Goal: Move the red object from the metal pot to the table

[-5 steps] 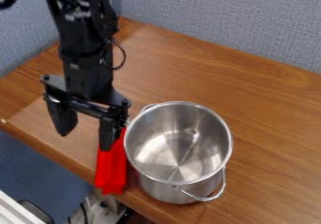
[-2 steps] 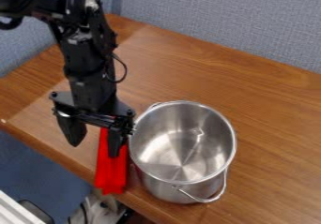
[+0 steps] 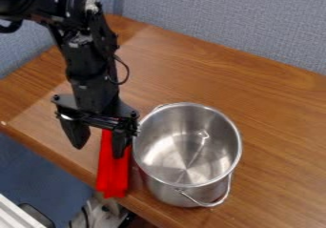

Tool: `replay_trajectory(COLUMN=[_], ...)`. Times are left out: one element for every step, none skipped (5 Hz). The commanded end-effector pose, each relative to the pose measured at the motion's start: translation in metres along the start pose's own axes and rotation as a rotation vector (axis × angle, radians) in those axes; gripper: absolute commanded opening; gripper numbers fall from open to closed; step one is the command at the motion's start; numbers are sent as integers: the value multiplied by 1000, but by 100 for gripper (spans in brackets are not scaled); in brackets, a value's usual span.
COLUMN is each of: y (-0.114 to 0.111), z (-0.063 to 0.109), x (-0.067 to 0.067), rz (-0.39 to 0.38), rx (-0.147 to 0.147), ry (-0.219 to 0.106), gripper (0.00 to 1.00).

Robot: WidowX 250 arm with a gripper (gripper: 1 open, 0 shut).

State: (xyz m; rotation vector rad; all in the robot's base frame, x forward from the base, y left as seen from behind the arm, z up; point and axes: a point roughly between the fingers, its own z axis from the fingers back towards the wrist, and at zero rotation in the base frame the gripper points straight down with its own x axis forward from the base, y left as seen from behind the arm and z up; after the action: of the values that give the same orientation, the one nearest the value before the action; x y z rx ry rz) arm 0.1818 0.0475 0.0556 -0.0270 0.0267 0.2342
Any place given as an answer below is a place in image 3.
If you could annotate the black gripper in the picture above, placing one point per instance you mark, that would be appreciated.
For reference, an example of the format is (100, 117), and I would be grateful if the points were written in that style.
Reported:
(93, 105)

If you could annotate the metal pot with handle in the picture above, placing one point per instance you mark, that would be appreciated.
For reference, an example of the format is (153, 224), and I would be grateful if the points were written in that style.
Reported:
(187, 150)

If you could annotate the black white striped object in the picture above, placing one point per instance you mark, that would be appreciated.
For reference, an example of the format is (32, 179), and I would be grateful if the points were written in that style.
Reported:
(21, 215)

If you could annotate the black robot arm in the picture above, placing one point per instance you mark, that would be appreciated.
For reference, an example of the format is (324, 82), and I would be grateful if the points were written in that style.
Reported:
(88, 46)

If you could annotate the red plastic block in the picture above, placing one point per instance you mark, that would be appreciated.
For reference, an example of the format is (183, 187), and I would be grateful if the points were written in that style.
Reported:
(112, 170)

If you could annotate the white device under table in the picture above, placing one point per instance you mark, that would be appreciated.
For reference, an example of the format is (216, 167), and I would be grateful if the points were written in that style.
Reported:
(100, 213)

